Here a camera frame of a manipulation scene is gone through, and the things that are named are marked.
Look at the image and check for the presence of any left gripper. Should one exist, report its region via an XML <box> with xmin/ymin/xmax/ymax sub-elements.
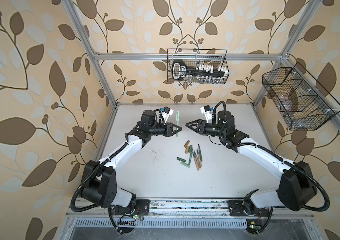
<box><xmin>148</xmin><ymin>120</ymin><xmax>182</xmax><ymax>138</ymax></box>

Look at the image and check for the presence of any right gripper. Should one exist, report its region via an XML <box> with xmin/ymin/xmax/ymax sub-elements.
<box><xmin>185</xmin><ymin>120</ymin><xmax>225</xmax><ymax>139</ymax></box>

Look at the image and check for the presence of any light green pen cap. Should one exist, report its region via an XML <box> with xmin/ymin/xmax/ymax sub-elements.
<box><xmin>176</xmin><ymin>111</ymin><xmax>180</xmax><ymax>125</ymax></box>

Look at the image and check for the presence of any dark green pen cap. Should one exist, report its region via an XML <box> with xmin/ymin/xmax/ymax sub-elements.
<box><xmin>177</xmin><ymin>157</ymin><xmax>186</xmax><ymax>163</ymax></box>

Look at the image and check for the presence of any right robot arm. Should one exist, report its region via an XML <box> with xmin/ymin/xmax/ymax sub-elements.
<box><xmin>186</xmin><ymin>101</ymin><xmax>330</xmax><ymax>215</ymax></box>

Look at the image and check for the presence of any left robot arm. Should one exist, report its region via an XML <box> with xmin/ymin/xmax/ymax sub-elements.
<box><xmin>70</xmin><ymin>107</ymin><xmax>182</xmax><ymax>213</ymax></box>

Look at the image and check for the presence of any tan pen cap upper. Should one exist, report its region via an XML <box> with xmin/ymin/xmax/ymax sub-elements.
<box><xmin>184</xmin><ymin>140</ymin><xmax>190</xmax><ymax>148</ymax></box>

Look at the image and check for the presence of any light green cap lower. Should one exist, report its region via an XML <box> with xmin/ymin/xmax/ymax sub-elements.
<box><xmin>180</xmin><ymin>162</ymin><xmax>190</xmax><ymax>168</ymax></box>

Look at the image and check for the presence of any black socket tool set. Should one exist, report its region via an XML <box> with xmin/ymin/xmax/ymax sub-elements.
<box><xmin>171</xmin><ymin>60</ymin><xmax>229</xmax><ymax>80</ymax></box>

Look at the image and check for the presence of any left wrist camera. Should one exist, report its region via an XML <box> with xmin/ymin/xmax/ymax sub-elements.
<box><xmin>160</xmin><ymin>107</ymin><xmax>174</xmax><ymax>119</ymax></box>

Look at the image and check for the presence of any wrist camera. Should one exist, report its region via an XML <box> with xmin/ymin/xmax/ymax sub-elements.
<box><xmin>160</xmin><ymin>107</ymin><xmax>174</xmax><ymax>119</ymax></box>
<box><xmin>201</xmin><ymin>105</ymin><xmax>214</xmax><ymax>124</ymax></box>

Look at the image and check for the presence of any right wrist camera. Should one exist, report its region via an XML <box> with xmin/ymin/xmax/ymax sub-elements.
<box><xmin>201</xmin><ymin>105</ymin><xmax>214</xmax><ymax>124</ymax></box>

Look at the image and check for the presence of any back wire basket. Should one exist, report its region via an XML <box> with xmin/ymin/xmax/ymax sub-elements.
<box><xmin>166</xmin><ymin>48</ymin><xmax>230</xmax><ymax>85</ymax></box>

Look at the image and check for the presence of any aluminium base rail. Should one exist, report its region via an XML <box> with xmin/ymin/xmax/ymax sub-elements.
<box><xmin>65</xmin><ymin>197</ymin><xmax>315</xmax><ymax>220</ymax></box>

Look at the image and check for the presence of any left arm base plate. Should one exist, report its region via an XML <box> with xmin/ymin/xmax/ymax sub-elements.
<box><xmin>111</xmin><ymin>199</ymin><xmax>150</xmax><ymax>216</ymax></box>

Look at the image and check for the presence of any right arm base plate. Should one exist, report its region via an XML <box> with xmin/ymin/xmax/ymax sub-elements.
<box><xmin>227</xmin><ymin>200</ymin><xmax>270</xmax><ymax>218</ymax></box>

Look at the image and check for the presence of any side wire basket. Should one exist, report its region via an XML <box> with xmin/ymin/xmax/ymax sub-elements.
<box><xmin>262</xmin><ymin>62</ymin><xmax>340</xmax><ymax>131</ymax></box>

